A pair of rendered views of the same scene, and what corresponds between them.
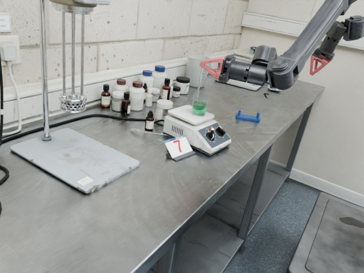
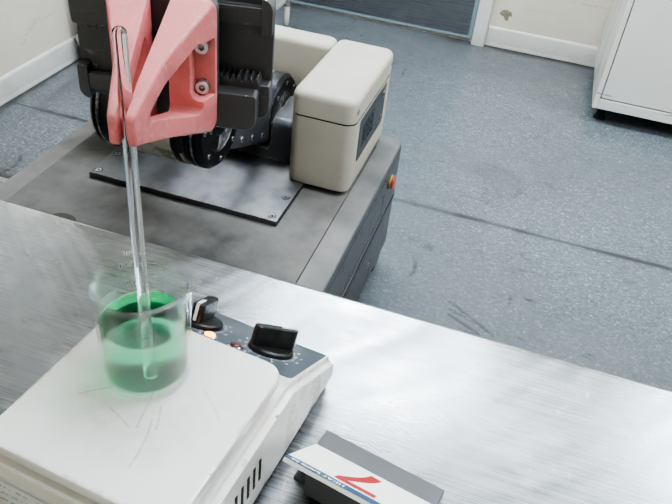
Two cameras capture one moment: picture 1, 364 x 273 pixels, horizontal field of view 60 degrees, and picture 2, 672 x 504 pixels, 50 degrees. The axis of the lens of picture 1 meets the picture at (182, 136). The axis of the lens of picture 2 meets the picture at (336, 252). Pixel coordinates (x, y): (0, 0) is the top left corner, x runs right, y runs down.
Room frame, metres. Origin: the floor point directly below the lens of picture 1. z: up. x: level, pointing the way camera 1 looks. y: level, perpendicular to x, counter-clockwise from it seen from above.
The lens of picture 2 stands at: (0.98, 0.26, 1.16)
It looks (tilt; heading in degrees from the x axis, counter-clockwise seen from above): 38 degrees down; 255
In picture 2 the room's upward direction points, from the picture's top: 7 degrees clockwise
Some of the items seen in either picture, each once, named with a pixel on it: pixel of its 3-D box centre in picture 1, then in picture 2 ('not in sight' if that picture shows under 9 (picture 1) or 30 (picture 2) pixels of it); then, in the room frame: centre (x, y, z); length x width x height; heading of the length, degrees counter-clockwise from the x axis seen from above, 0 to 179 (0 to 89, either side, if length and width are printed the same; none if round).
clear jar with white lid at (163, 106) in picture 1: (163, 112); not in sight; (1.10, 0.08, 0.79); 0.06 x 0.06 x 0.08
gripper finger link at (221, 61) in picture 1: (215, 65); (130, 81); (1.00, -0.07, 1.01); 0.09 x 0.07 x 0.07; 76
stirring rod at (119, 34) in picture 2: (199, 82); (137, 230); (1.00, -0.03, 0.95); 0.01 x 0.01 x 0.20
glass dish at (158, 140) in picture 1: (161, 140); not in sight; (0.92, 0.06, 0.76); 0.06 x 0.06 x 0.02
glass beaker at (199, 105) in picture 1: (199, 104); (149, 324); (1.00, -0.04, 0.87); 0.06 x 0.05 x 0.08; 174
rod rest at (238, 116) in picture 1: (248, 115); not in sight; (1.29, -0.26, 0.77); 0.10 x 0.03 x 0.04; 91
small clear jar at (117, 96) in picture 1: (119, 101); not in sight; (1.16, 0.26, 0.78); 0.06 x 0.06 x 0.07
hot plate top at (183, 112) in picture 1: (191, 114); (143, 404); (1.00, -0.02, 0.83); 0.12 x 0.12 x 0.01; 56
